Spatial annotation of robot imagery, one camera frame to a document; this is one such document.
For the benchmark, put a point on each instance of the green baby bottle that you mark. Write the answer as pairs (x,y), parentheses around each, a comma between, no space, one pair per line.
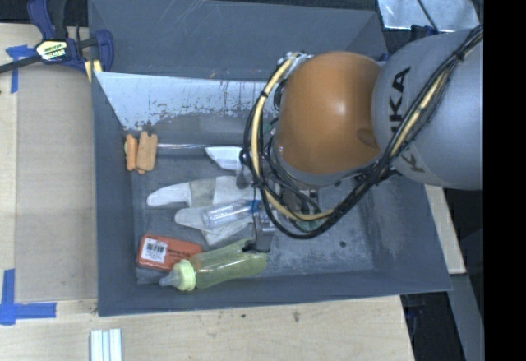
(222,265)

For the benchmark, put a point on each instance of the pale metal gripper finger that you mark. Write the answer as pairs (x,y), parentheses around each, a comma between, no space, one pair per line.
(266,224)
(259,245)

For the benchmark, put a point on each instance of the orange packet with barcode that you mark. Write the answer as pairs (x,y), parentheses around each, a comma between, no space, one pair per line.
(172,253)

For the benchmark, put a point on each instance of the grey metal bin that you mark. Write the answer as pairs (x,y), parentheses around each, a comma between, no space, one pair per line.
(230,38)

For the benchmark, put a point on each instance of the white flat plastic piece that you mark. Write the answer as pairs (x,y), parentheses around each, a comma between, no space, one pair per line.
(224,155)

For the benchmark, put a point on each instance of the clear plastic bottle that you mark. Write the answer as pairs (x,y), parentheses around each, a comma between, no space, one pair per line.
(224,214)

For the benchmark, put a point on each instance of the narrow orange foam stick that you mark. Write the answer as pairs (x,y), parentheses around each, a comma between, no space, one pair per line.
(130,154)

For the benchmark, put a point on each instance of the wide orange foam block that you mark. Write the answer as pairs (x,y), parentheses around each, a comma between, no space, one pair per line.
(147,151)

